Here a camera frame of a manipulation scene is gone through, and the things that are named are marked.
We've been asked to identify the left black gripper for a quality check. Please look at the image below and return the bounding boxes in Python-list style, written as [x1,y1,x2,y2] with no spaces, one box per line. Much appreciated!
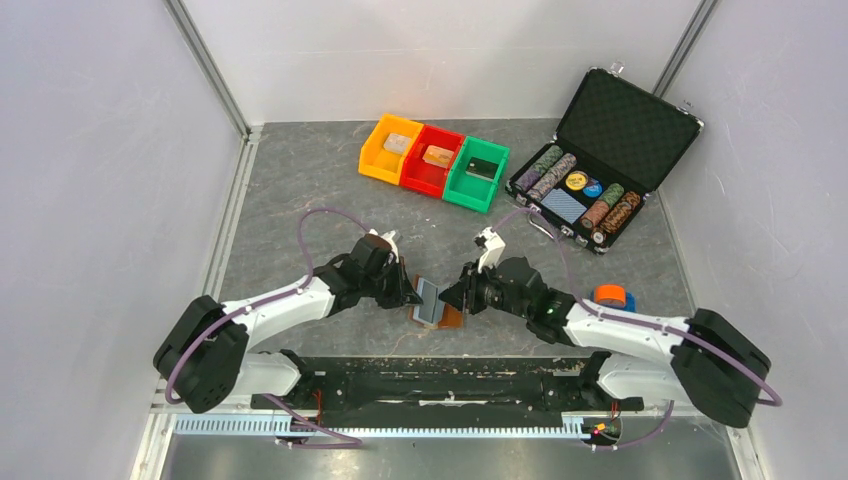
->
[361,256,422,309]

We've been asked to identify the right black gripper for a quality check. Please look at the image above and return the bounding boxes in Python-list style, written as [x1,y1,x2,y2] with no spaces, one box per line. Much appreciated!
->
[438,258,530,319]

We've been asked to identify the brown leather card holder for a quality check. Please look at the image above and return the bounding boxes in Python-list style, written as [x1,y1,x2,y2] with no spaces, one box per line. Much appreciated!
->
[408,275,464,329]

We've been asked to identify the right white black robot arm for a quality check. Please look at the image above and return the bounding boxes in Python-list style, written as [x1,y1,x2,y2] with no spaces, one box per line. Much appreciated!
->
[439,257,772,428]

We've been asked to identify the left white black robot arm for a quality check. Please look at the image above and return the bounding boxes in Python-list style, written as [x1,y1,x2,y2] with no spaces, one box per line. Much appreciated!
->
[153,230,422,413]

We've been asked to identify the dark card in green bin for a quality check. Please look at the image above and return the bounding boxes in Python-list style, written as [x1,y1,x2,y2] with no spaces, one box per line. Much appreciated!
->
[465,157,499,182]

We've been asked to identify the blue playing card deck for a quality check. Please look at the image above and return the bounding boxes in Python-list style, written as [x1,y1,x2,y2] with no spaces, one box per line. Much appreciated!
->
[541,189,587,223]

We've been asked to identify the card stack in red bin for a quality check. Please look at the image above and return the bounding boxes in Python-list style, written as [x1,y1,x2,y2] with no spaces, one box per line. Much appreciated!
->
[422,145,454,169]

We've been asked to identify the card stack in yellow bin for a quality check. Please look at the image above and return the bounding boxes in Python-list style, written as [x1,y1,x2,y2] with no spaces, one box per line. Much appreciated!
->
[383,133,412,155]

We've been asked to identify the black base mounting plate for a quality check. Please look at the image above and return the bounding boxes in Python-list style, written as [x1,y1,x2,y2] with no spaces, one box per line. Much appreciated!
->
[282,353,644,429]

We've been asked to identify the green plastic bin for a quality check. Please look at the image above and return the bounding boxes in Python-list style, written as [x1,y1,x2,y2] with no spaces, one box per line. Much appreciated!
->
[442,136,510,213]

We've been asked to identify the red plastic bin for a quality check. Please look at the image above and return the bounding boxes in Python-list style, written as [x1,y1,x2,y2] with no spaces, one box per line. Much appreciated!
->
[400,124,465,199]

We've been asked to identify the yellow plastic bin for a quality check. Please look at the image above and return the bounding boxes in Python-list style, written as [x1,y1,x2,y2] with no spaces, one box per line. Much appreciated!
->
[358,113,424,185]

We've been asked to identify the orange blue tape roll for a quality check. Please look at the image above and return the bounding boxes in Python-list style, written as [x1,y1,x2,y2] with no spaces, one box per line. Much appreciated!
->
[590,284,636,312]

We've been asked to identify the yellow dealer button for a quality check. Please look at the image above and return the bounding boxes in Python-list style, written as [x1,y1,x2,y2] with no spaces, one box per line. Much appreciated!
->
[564,170,590,191]

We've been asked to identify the black poker chip case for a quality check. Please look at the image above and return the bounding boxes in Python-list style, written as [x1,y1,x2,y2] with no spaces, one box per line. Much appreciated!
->
[505,67,704,255]

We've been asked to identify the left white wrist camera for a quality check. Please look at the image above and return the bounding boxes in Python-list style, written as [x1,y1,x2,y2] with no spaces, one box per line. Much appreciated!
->
[368,229,401,262]

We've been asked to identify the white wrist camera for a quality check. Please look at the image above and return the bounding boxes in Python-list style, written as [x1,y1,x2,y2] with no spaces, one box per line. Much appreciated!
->
[474,227,506,273]
[368,229,401,262]

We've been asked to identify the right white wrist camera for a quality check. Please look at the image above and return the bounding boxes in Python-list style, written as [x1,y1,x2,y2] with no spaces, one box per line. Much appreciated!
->
[474,227,506,273]

